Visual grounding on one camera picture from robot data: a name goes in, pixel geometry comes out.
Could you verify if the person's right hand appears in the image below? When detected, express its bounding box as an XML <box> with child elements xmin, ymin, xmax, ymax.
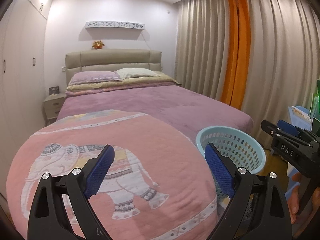
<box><xmin>287</xmin><ymin>172</ymin><xmax>315</xmax><ymax>225</ymax></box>

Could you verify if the light blue desk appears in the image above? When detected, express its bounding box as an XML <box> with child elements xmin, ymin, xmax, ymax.
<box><xmin>287</xmin><ymin>104</ymin><xmax>313</xmax><ymax>131</ymax></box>

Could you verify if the light blue laundry basket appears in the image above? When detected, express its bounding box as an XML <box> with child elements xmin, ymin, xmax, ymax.
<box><xmin>195</xmin><ymin>126</ymin><xmax>266</xmax><ymax>205</ymax></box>

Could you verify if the beige curtain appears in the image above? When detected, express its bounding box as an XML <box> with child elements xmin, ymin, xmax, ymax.
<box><xmin>175</xmin><ymin>0</ymin><xmax>320</xmax><ymax>151</ymax></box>

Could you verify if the orange curtain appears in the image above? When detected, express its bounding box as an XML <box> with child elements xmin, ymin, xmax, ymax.
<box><xmin>221</xmin><ymin>0</ymin><xmax>251</xmax><ymax>110</ymax></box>

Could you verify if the pink elephant blanket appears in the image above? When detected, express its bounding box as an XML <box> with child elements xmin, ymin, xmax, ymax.
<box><xmin>7</xmin><ymin>110</ymin><xmax>218</xmax><ymax>239</ymax></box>

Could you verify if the beige nightstand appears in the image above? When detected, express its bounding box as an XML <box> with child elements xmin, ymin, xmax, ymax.
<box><xmin>43</xmin><ymin>93</ymin><xmax>66</xmax><ymax>126</ymax></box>

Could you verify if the folded beige quilt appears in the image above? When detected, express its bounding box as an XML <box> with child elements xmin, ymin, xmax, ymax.
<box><xmin>66</xmin><ymin>72</ymin><xmax>178</xmax><ymax>97</ymax></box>

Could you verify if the purple pillow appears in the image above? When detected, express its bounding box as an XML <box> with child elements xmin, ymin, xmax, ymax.
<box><xmin>69</xmin><ymin>71</ymin><xmax>121</xmax><ymax>85</ymax></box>

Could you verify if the purple bed with headboard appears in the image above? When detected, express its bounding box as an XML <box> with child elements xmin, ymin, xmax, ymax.
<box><xmin>57</xmin><ymin>49</ymin><xmax>254</xmax><ymax>140</ymax></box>

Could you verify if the white dotted pillow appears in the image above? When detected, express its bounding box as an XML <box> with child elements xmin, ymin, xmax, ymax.
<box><xmin>115</xmin><ymin>68</ymin><xmax>159</xmax><ymax>80</ymax></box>

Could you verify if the orange plush toy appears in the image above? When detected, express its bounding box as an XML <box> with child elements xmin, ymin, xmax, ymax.
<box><xmin>92</xmin><ymin>41</ymin><xmax>105</xmax><ymax>50</ymax></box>

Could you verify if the white wardrobe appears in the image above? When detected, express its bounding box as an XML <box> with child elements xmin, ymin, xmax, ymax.
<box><xmin>1</xmin><ymin>0</ymin><xmax>52</xmax><ymax>197</ymax></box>

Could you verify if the black photo frame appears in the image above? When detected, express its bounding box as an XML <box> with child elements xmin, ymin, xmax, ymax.
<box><xmin>49</xmin><ymin>86</ymin><xmax>60</xmax><ymax>95</ymax></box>

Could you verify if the white decorated wall shelf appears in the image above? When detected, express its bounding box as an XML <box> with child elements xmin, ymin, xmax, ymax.
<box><xmin>85</xmin><ymin>21</ymin><xmax>145</xmax><ymax>30</ymax></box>

